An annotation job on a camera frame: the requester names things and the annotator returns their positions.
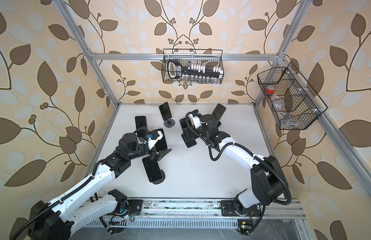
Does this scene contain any black phone stand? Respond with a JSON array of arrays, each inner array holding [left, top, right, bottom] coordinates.
[[179, 118, 195, 142], [212, 104, 226, 121]]

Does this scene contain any black square stand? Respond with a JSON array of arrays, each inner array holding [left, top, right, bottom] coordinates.
[[181, 134, 197, 148]]

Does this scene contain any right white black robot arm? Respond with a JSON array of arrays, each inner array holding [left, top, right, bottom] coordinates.
[[184, 110, 292, 215]]

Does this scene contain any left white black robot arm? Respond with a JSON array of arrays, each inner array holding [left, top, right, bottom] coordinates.
[[10, 127, 171, 240]]

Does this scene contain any black phone middle left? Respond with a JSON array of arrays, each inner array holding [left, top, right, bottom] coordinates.
[[154, 129, 168, 152]]

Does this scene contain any black phone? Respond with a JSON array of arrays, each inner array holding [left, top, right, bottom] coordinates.
[[154, 129, 168, 152], [159, 102, 172, 121], [134, 116, 148, 138], [142, 157, 160, 183]]

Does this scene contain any black phone near front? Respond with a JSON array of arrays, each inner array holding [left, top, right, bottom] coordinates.
[[142, 157, 160, 183]]

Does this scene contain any grey round stand front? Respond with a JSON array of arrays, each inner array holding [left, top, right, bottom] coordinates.
[[152, 170, 165, 185]]

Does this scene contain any grey round stand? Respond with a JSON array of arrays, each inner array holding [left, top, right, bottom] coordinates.
[[152, 170, 165, 185], [163, 118, 175, 128]]

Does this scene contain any black phone far left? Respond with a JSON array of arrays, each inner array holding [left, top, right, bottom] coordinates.
[[134, 116, 148, 138]]

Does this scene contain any grey round stand far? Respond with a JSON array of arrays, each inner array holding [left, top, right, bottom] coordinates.
[[163, 118, 175, 128]]

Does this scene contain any black phone far centre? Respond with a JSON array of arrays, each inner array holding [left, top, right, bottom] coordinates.
[[159, 102, 172, 121]]

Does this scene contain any black tool with vials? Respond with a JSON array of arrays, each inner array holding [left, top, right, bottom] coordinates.
[[166, 60, 224, 80]]

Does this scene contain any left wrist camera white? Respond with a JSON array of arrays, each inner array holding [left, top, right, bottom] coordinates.
[[144, 131, 163, 150]]

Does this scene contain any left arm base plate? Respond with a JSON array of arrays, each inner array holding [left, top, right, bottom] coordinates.
[[107, 199, 143, 217]]

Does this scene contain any black wire basket back wall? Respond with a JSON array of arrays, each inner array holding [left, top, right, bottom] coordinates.
[[161, 48, 225, 85]]

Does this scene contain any black wire basket wall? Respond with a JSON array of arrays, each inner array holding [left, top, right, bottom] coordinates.
[[257, 63, 328, 130], [161, 48, 225, 85]]

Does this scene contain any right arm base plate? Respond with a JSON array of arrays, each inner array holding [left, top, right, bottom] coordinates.
[[219, 200, 262, 218]]

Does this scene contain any black wire basket right wall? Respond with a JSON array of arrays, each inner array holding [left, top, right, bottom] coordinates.
[[257, 63, 328, 130]]

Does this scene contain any aluminium rail front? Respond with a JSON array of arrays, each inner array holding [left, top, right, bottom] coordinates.
[[57, 197, 307, 219]]

